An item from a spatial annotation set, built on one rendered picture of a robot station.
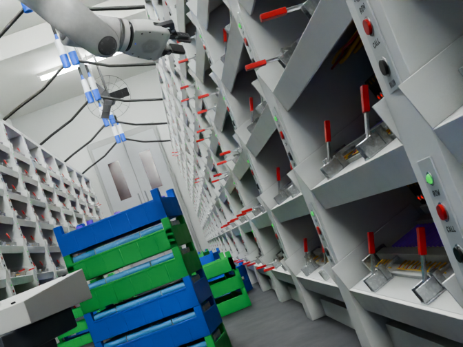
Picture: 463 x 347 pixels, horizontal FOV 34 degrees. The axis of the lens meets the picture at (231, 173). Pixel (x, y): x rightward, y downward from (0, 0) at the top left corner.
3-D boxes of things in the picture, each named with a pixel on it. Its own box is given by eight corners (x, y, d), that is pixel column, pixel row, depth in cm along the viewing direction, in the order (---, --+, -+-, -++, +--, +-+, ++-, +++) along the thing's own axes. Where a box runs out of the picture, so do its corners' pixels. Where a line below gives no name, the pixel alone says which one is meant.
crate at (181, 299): (93, 343, 194) (83, 314, 195) (116, 330, 214) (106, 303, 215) (200, 304, 190) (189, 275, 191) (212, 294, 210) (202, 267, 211)
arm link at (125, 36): (112, 60, 186) (123, 60, 187) (124, 32, 180) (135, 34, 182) (104, 37, 190) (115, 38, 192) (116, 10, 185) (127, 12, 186)
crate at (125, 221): (62, 257, 196) (52, 228, 196) (87, 251, 216) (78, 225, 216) (167, 216, 192) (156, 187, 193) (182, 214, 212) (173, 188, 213)
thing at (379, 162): (430, 178, 77) (346, 74, 77) (325, 209, 137) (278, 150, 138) (575, 60, 79) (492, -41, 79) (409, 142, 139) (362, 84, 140)
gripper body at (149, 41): (119, 60, 188) (159, 65, 194) (133, 29, 181) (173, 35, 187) (111, 40, 192) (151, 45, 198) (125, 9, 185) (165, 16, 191)
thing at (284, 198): (317, 212, 146) (273, 156, 147) (280, 222, 206) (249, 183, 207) (395, 149, 148) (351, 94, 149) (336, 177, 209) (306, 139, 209)
